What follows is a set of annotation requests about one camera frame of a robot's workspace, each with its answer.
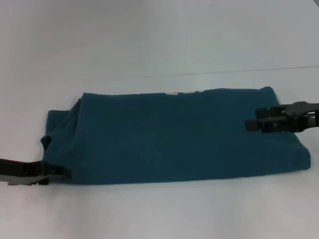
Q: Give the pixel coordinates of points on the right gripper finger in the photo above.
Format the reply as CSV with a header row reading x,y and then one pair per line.
x,y
251,125
261,112

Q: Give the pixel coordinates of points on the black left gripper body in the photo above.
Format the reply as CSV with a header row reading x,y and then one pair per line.
x,y
11,169

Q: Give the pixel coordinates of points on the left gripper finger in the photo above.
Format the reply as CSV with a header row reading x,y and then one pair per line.
x,y
41,181
66,173

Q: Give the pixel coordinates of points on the teal blue shirt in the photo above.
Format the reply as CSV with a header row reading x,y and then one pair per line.
x,y
162,139

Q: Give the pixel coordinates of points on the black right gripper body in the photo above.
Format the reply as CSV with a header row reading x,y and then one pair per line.
x,y
304,112

